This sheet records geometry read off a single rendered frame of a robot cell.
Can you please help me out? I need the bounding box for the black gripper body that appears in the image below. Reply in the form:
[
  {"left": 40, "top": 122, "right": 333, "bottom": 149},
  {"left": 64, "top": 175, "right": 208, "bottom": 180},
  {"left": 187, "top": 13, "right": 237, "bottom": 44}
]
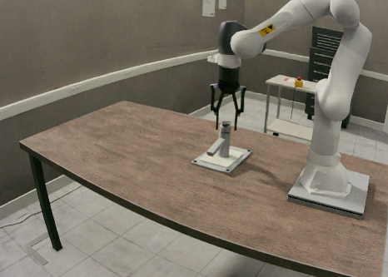
[{"left": 217, "top": 66, "right": 240, "bottom": 95}]

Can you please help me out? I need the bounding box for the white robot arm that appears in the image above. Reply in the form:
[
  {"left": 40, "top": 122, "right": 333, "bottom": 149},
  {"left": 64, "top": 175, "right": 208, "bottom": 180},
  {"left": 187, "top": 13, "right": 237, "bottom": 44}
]
[{"left": 207, "top": 0, "right": 372, "bottom": 198}]

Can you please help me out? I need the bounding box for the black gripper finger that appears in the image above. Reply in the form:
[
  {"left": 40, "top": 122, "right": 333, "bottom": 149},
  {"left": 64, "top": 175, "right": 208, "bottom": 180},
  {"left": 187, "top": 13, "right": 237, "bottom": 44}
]
[
  {"left": 231, "top": 85, "right": 246, "bottom": 131},
  {"left": 211, "top": 84, "right": 226, "bottom": 130}
]

